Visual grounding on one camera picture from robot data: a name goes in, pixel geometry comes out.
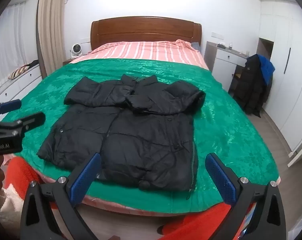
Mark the green patterned blanket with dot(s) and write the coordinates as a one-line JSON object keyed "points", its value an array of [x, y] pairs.
{"points": [[228, 110]]}

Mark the striped folded cloth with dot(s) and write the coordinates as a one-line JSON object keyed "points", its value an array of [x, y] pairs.
{"points": [[17, 72]]}

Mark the black hanging coat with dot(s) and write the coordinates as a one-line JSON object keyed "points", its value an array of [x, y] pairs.
{"points": [[250, 85]]}

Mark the tissue box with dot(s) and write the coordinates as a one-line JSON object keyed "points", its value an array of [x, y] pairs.
{"points": [[220, 45]]}

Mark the pink striped bed sheet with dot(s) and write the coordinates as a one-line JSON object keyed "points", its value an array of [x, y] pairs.
{"points": [[146, 50]]}

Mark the black puffer jacket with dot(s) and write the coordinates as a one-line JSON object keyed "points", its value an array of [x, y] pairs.
{"points": [[141, 135]]}

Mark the wooden chair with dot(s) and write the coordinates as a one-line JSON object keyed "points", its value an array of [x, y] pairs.
{"points": [[238, 76]]}

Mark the white wall socket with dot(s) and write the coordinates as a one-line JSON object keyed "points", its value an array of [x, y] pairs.
{"points": [[217, 34]]}

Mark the white sheer curtain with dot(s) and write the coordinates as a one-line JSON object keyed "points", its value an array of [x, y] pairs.
{"points": [[13, 42]]}

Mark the beige curtain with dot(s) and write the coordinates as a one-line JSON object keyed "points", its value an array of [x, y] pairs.
{"points": [[53, 30]]}

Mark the red fuzzy blanket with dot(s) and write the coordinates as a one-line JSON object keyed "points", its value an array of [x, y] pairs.
{"points": [[21, 172]]}

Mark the blue jacket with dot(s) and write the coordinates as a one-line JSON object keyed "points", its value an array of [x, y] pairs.
{"points": [[267, 70]]}

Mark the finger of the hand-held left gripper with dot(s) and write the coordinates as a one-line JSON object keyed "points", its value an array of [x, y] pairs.
{"points": [[10, 105], [28, 120]]}

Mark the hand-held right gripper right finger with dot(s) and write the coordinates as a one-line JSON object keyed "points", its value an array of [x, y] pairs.
{"points": [[220, 180]]}

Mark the wooden bed headboard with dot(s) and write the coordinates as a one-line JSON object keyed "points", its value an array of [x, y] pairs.
{"points": [[141, 28]]}

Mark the white desk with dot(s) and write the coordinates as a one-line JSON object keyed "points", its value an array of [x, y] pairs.
{"points": [[225, 60]]}

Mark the dark cloth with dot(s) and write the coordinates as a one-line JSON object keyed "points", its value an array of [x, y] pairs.
{"points": [[32, 63]]}

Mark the wooden nightstand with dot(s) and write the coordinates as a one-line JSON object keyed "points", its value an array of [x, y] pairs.
{"points": [[68, 61]]}

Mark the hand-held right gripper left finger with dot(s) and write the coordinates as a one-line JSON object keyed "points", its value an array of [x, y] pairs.
{"points": [[86, 175]]}

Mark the white wardrobe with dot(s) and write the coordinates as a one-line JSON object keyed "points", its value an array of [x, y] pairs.
{"points": [[290, 80]]}

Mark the white drawer cabinet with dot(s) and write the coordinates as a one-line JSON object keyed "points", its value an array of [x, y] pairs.
{"points": [[28, 80]]}

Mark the small white fan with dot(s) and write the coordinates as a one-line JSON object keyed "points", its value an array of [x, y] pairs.
{"points": [[76, 48]]}

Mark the white fuzzy cloth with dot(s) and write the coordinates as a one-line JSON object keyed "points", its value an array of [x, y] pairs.
{"points": [[10, 215]]}

